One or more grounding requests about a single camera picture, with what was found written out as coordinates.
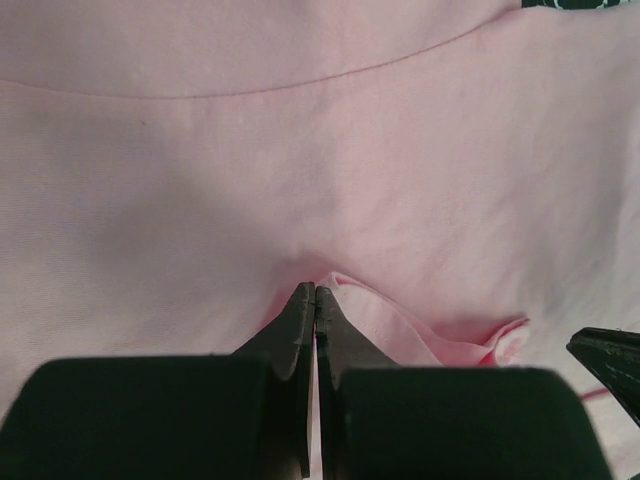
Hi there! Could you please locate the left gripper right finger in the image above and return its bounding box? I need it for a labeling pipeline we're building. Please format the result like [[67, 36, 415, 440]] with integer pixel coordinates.
[[315, 287, 611, 479]]

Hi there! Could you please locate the light pink t shirt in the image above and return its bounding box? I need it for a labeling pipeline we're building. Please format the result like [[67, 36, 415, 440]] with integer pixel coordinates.
[[1, 1, 639, 479]]

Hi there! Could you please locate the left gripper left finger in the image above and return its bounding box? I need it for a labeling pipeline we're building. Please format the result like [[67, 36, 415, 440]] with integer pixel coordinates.
[[1, 283, 315, 479]]

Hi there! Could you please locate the black marbled table mat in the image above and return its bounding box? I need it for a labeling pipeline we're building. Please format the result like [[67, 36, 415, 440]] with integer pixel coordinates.
[[521, 0, 635, 11]]

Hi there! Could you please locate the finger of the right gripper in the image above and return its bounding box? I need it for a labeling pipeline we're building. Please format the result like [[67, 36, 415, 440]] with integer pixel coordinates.
[[566, 327, 639, 425]]

